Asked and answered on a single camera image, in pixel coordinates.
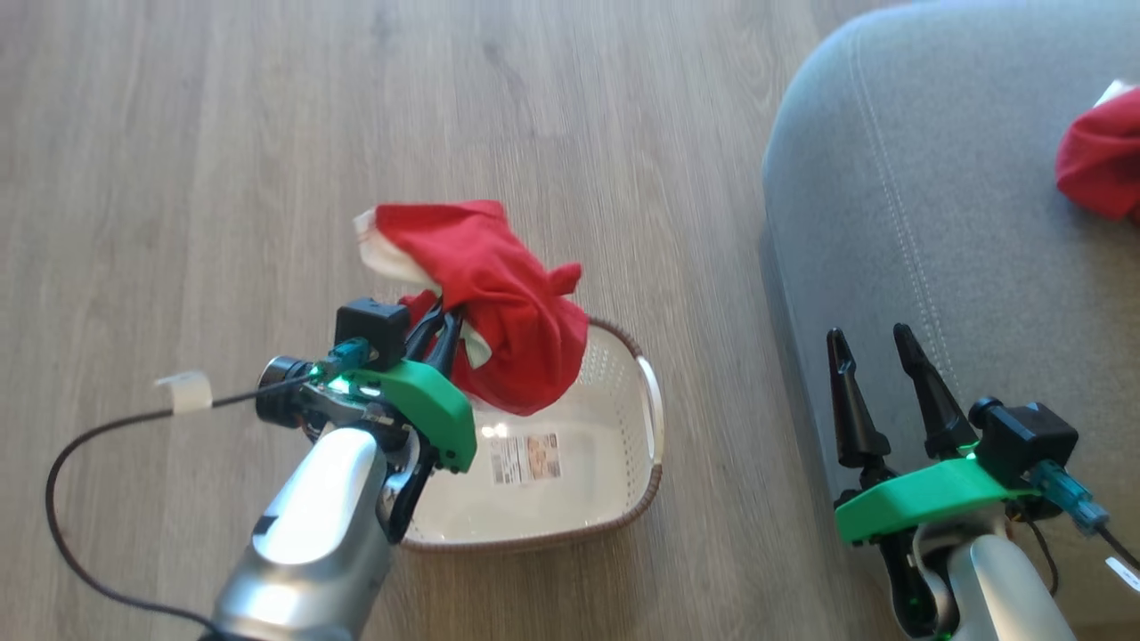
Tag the red and white garment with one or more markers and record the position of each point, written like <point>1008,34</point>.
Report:
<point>499,294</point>
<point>1104,160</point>

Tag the product label sticker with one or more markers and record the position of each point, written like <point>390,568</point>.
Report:
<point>527,458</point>

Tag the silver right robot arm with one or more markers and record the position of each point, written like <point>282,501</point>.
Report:
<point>1006,588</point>

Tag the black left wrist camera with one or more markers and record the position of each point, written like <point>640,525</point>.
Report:
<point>374,331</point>

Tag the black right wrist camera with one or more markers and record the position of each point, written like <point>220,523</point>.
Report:
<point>1029,441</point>

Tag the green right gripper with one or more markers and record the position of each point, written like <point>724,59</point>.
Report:
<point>926,499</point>

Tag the white brown-rimmed laundry basket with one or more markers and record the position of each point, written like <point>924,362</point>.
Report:
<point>614,418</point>

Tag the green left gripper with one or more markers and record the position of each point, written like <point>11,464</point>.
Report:
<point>427,405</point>

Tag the grey fabric sofa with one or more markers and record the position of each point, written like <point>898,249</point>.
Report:
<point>935,223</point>

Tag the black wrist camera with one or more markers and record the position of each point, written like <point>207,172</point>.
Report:
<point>374,331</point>
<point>1029,441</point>

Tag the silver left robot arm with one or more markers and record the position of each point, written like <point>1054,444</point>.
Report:
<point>312,534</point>

